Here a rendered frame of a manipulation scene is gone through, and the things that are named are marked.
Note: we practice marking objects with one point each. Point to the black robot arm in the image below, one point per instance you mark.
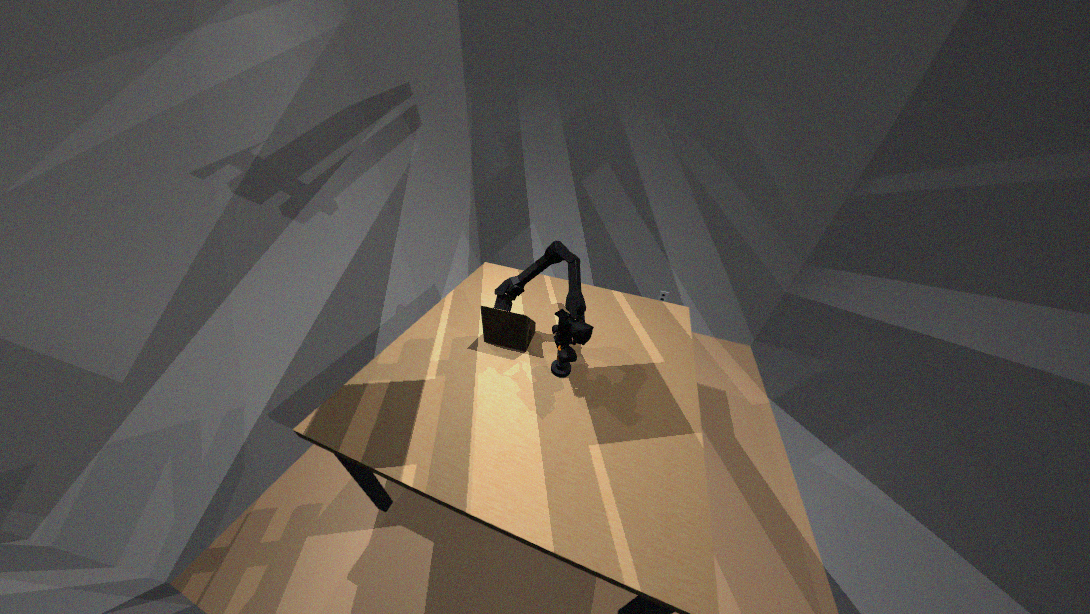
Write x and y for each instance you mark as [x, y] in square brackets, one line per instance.
[575, 303]

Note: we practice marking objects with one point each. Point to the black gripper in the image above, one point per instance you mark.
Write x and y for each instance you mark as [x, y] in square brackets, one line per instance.
[563, 340]

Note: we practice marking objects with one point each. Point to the black round pedestal with shaft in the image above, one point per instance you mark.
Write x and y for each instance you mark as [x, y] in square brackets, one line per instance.
[560, 369]

